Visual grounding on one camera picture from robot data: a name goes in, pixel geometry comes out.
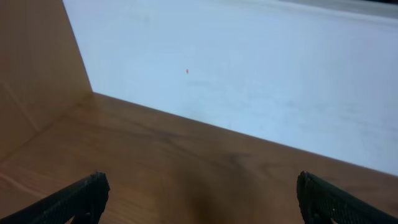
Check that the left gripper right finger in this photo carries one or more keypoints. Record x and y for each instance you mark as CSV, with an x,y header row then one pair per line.
x,y
321,202

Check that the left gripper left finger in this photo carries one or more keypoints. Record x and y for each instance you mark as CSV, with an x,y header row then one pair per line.
x,y
81,202

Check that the brown wooden side panel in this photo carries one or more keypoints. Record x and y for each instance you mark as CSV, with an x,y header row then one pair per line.
x,y
42,71

